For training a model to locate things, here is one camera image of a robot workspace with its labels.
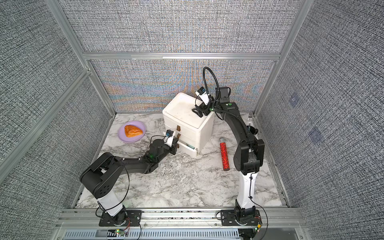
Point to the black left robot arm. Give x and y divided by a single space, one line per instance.
100 177

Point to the purple plate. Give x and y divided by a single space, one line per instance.
121 132

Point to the red glitter microphone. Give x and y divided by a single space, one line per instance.
224 154

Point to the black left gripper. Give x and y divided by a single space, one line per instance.
173 148

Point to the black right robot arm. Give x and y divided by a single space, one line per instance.
249 154

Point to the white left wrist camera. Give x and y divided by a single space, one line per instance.
169 138

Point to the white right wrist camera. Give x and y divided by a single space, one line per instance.
203 95

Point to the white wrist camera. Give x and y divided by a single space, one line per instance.
169 138
203 95

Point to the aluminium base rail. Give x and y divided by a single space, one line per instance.
273 223

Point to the orange pastry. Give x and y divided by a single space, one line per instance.
132 131

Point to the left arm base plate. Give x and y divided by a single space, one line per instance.
125 218

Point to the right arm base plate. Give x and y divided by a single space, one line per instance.
247 217

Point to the white three-drawer storage unit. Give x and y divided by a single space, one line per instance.
187 126

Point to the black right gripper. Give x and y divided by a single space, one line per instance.
202 109

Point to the black mug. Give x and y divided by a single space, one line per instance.
253 130

